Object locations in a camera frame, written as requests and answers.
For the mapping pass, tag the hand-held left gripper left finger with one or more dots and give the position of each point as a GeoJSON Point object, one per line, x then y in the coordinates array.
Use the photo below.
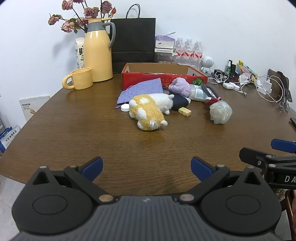
{"type": "Point", "coordinates": [93, 168]}

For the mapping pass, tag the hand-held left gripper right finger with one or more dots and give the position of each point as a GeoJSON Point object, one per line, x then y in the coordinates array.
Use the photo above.
{"type": "Point", "coordinates": [200, 168]}

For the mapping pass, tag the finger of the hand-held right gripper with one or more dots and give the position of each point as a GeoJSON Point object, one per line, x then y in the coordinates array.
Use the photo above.
{"type": "Point", "coordinates": [252, 155]}
{"type": "Point", "coordinates": [283, 144]}

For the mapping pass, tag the small yellow box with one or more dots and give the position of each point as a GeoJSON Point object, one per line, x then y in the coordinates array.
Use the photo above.
{"type": "Point", "coordinates": [184, 111]}

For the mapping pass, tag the round white cap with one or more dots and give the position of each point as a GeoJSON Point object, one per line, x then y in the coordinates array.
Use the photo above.
{"type": "Point", "coordinates": [125, 108]}

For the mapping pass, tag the navy blue pouch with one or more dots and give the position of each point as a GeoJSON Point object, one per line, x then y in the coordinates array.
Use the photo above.
{"type": "Point", "coordinates": [179, 102]}

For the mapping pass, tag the yellow white plush toy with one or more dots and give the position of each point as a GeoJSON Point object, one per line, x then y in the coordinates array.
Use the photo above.
{"type": "Point", "coordinates": [145, 111]}

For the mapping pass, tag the purple fluffy cloth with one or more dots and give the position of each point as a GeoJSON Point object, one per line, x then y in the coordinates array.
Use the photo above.
{"type": "Point", "coordinates": [180, 85]}

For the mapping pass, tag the purple knitted cloth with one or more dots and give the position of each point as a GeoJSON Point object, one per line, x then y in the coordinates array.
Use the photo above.
{"type": "Point", "coordinates": [143, 89]}

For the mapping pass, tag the red cardboard box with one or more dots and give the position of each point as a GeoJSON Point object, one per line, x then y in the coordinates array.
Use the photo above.
{"type": "Point", "coordinates": [138, 76]}

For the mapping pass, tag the black phone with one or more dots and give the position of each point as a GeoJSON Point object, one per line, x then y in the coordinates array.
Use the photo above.
{"type": "Point", "coordinates": [293, 122]}

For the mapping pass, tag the eyeglasses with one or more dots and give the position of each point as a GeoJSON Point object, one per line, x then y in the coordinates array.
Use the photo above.
{"type": "Point", "coordinates": [283, 105]}

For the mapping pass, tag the small black device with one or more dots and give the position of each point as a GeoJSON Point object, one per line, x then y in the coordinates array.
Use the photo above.
{"type": "Point", "coordinates": [289, 96]}

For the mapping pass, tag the white charger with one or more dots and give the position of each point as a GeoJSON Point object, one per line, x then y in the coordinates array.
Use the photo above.
{"type": "Point", "coordinates": [266, 86]}

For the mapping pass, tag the wooden chair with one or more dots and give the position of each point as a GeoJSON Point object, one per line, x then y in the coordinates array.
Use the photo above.
{"type": "Point", "coordinates": [291, 208]}

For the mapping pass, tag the red black fabric item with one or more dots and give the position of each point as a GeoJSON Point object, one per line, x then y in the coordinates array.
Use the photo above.
{"type": "Point", "coordinates": [212, 100]}

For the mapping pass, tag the brown leather stand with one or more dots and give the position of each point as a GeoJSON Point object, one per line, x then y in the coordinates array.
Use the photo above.
{"type": "Point", "coordinates": [274, 74]}

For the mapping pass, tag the pink white small item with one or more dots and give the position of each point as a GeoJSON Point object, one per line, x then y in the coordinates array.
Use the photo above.
{"type": "Point", "coordinates": [244, 77]}

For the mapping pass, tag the colourful snack packets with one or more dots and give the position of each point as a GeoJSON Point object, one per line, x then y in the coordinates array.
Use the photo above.
{"type": "Point", "coordinates": [247, 68]}

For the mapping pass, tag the white sign board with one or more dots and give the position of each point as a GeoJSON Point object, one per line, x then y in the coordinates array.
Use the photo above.
{"type": "Point", "coordinates": [34, 106]}

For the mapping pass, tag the small black box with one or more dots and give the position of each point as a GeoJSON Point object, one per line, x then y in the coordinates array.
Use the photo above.
{"type": "Point", "coordinates": [234, 69]}

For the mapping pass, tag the blue white booklets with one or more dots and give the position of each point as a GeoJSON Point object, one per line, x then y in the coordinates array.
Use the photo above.
{"type": "Point", "coordinates": [9, 139]}

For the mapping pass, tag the small green bottle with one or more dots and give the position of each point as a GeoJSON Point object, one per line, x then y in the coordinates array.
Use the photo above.
{"type": "Point", "coordinates": [229, 68]}

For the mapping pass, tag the yellow mug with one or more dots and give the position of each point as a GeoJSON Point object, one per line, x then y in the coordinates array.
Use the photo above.
{"type": "Point", "coordinates": [81, 78]}

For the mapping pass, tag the black adapter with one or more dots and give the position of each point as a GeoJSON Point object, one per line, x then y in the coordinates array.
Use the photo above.
{"type": "Point", "coordinates": [218, 71]}

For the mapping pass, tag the white robot toy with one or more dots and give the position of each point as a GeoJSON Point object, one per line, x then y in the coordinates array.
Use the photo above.
{"type": "Point", "coordinates": [207, 62]}

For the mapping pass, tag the yellow thermos jug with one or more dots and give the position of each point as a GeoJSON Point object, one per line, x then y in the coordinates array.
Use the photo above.
{"type": "Point", "coordinates": [98, 53]}

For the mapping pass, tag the clear snack container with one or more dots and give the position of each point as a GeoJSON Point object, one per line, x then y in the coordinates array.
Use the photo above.
{"type": "Point", "coordinates": [165, 58]}

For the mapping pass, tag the white milk carton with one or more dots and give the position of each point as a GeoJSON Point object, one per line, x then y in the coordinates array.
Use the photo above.
{"type": "Point", "coordinates": [79, 52]}

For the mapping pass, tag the purple white tissue pack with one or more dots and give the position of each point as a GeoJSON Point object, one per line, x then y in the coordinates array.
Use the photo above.
{"type": "Point", "coordinates": [164, 42]}

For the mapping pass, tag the black paper bag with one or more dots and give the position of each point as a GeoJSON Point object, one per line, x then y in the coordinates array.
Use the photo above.
{"type": "Point", "coordinates": [133, 39]}

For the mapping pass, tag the dried pink roses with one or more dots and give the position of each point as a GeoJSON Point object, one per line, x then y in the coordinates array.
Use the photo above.
{"type": "Point", "coordinates": [89, 12]}

